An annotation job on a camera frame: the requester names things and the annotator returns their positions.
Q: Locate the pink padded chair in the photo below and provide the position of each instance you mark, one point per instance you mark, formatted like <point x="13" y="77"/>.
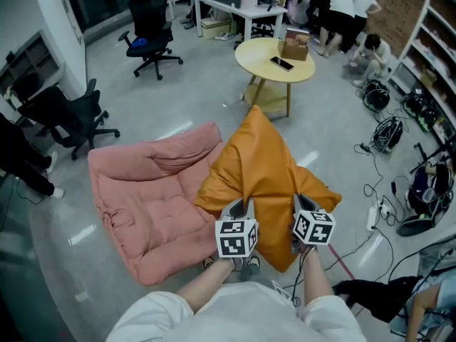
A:
<point x="149" y="205"/>

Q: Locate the person's left forearm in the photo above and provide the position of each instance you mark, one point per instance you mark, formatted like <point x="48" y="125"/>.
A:
<point x="206" y="283"/>

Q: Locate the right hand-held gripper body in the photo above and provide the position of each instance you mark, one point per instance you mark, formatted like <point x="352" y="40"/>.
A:
<point x="315" y="232"/>

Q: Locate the round wooden side table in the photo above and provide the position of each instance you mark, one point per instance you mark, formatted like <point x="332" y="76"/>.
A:
<point x="260" y="66"/>

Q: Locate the black and green backpack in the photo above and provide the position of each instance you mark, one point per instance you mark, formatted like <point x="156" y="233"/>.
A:
<point x="388" y="134"/>
<point x="377" y="96"/>
<point x="420" y="110"/>

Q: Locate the black high-back office chair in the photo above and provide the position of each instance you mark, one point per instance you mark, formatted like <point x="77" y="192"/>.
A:
<point x="149" y="23"/>

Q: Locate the black round bag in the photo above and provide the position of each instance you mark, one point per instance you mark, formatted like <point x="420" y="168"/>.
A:
<point x="424" y="198"/>

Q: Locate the person's right shoe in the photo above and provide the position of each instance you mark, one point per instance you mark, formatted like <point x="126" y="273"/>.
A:
<point x="254" y="261"/>

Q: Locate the person's shoe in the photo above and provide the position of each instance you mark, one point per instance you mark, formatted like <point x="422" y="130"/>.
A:
<point x="208" y="263"/>
<point x="254" y="261"/>

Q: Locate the black phone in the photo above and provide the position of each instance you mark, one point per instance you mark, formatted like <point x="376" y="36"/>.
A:
<point x="282" y="63"/>

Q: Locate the white power strip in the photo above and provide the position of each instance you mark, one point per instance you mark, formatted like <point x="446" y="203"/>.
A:
<point x="377" y="214"/>

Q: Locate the beige storage box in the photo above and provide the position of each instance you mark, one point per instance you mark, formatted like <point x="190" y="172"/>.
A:
<point x="216" y="28"/>

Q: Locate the person's right forearm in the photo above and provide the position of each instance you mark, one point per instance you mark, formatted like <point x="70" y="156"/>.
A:
<point x="316" y="280"/>

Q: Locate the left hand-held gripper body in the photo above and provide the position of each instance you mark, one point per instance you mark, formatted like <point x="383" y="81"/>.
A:
<point x="231" y="241"/>

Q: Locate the small blue object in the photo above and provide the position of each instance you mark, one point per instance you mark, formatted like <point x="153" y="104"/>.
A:
<point x="139" y="42"/>

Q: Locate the white shelving unit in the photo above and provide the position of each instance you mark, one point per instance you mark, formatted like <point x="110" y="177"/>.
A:
<point x="427" y="59"/>

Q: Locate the person's white shirt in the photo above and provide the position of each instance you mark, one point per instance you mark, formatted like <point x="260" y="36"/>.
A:
<point x="242" y="315"/>

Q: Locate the open cardboard box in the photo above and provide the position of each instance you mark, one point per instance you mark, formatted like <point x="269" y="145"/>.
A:
<point x="294" y="46"/>

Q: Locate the person's left shoe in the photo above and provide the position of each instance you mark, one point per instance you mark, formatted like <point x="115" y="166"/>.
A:
<point x="208" y="263"/>

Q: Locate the orange cushion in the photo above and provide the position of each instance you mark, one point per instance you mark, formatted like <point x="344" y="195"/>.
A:
<point x="260" y="162"/>

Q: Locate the long white desk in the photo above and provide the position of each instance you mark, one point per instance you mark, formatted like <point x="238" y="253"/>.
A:
<point x="249" y="10"/>

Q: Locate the person's grey trousers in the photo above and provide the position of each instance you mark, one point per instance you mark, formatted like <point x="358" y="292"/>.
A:
<point x="254" y="276"/>

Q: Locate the black mesh office chair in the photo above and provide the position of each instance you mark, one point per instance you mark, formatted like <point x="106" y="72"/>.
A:
<point x="67" y="116"/>

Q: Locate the grey shelf cabinet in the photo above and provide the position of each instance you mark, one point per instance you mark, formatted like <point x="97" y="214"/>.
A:
<point x="28" y="62"/>

